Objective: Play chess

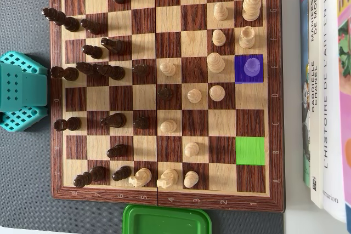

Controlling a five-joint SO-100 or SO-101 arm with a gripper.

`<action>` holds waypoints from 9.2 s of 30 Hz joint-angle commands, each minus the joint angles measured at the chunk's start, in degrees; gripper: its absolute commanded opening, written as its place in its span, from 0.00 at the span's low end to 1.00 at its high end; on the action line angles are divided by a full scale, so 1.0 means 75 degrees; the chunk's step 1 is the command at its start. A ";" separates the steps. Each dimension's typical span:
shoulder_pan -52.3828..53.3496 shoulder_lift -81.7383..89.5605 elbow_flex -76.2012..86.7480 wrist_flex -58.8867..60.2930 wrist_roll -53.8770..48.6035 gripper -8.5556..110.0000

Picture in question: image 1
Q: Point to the dark grey mat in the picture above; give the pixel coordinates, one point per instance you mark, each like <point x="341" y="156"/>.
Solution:
<point x="24" y="176"/>

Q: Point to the light wooden chess knight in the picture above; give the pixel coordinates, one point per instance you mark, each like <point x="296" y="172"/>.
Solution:
<point x="140" y="177"/>
<point x="167" y="178"/>

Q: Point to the wooden chessboard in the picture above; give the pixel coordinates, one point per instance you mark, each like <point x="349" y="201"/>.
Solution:
<point x="196" y="39"/>

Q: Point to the light wooden chess pawn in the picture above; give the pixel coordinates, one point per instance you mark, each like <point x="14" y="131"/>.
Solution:
<point x="167" y="69"/>
<point x="220" y="12"/>
<point x="191" y="179"/>
<point x="194" y="96"/>
<point x="191" y="149"/>
<point x="218" y="39"/>
<point x="167" y="125"/>

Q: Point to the green plastic container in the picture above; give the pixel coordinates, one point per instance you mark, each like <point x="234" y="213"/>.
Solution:
<point x="164" y="220"/>

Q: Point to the dark wooden chess knight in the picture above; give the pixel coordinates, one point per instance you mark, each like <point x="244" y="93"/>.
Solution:
<point x="115" y="120"/>
<point x="113" y="45"/>

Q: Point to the dark wooden chess rook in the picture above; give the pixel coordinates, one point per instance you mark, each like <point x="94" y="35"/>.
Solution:
<point x="68" y="124"/>
<point x="65" y="73"/>

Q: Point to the white Gabrielle Chanel book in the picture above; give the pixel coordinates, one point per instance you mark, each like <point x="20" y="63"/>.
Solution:
<point x="318" y="135"/>

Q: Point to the light wooden chess queen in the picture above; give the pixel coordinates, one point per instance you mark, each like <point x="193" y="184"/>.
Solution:
<point x="215" y="62"/>

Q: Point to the white pawn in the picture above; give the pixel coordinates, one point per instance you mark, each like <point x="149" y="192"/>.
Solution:
<point x="252" y="67"/>

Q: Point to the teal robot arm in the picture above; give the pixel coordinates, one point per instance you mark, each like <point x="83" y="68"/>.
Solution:
<point x="16" y="86"/>

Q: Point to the light wooden chess rook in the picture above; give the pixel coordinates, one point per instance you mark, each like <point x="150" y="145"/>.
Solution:
<point x="246" y="38"/>

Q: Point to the white illustrated art history book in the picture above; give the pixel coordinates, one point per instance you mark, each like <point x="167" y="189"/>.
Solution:
<point x="330" y="108"/>

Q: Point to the dark wooden chess bishop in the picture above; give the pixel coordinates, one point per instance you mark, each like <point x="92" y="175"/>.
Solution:
<point x="93" y="175"/>
<point x="113" y="72"/>

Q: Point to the light wooden chess king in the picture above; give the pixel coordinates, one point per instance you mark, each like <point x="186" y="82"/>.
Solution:
<point x="251" y="6"/>

